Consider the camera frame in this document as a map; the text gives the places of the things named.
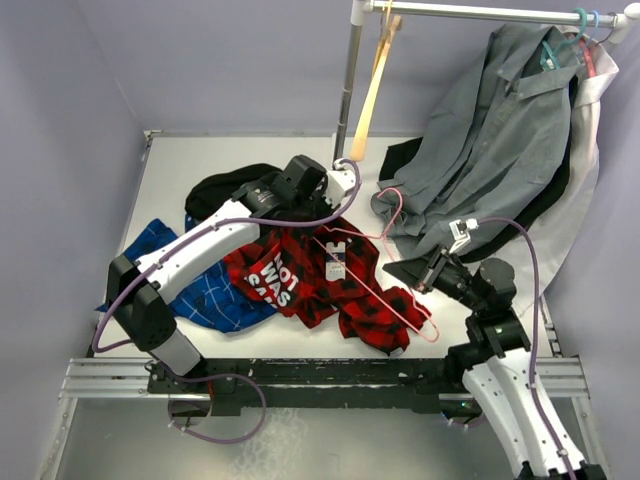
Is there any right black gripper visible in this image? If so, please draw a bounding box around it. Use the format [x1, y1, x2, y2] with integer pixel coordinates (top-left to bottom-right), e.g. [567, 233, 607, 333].
[383, 241, 483, 311]

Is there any red black plaid shirt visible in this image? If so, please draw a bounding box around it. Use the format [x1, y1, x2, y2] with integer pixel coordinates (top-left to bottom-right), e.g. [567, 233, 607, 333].
[224, 218, 431, 355]

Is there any pink wire hanger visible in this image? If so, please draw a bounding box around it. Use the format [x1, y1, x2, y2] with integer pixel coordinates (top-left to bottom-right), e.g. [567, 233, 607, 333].
[320, 187, 440, 343]

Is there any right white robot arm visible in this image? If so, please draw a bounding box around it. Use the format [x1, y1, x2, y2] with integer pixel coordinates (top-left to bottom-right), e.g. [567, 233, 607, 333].
[383, 248, 606, 479]

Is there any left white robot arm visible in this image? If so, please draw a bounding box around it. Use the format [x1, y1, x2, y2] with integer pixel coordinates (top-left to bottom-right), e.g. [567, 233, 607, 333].
[103, 155, 360, 392]

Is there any cream plastic hanger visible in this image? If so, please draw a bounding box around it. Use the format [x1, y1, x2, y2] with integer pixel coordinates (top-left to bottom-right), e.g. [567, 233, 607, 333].
[349, 15, 402, 162]

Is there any black shirt on table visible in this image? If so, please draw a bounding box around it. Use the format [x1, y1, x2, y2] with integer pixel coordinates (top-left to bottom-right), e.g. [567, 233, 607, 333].
[185, 163, 282, 221]

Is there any white hanging shirt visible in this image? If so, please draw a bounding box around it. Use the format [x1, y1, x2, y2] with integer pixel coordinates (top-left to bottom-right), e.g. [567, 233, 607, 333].
[479, 24, 621, 316]

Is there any blue checked shirt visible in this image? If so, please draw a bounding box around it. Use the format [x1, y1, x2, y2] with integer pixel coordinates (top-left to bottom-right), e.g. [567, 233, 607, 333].
[124, 218, 276, 334]

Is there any grey hanging shirt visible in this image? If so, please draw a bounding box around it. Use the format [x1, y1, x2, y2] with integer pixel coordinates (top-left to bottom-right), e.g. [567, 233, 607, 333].
[371, 24, 580, 258]

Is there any yellow plastic hanger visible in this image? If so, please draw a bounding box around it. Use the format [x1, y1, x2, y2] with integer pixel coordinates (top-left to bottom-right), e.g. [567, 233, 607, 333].
[371, 0, 393, 76]

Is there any teal plastic hanger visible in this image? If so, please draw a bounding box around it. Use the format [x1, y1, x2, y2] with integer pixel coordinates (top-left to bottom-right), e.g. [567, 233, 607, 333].
[540, 7, 588, 71]

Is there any blue hanger hook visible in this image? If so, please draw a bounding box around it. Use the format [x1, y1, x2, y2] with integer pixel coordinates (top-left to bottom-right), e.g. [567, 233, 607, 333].
[589, 10, 600, 29]

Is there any metal clothes rack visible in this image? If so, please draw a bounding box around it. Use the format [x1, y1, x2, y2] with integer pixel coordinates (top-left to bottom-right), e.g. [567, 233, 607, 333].
[333, 1, 639, 159]

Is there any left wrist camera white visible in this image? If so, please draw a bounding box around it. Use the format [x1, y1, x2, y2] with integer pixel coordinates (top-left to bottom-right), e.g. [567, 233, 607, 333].
[324, 158, 361, 208]

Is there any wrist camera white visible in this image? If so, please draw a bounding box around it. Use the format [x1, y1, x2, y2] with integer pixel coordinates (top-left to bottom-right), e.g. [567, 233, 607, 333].
[324, 158, 361, 208]
[448, 218, 479, 254]

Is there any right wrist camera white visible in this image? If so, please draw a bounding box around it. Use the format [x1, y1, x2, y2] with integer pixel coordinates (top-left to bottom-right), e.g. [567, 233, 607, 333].
[448, 218, 479, 254]

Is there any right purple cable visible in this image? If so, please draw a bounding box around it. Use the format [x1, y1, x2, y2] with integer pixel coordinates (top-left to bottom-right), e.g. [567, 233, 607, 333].
[447, 217, 581, 480]

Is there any purple cable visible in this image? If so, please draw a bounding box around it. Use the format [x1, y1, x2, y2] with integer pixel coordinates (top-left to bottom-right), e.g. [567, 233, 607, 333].
[93, 158, 362, 445]
[447, 217, 581, 480]

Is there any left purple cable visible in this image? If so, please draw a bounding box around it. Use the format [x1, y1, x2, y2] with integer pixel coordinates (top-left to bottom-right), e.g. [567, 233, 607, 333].
[93, 158, 362, 445]

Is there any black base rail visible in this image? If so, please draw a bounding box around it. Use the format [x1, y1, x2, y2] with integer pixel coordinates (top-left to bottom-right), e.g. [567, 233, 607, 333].
[145, 358, 482, 422]

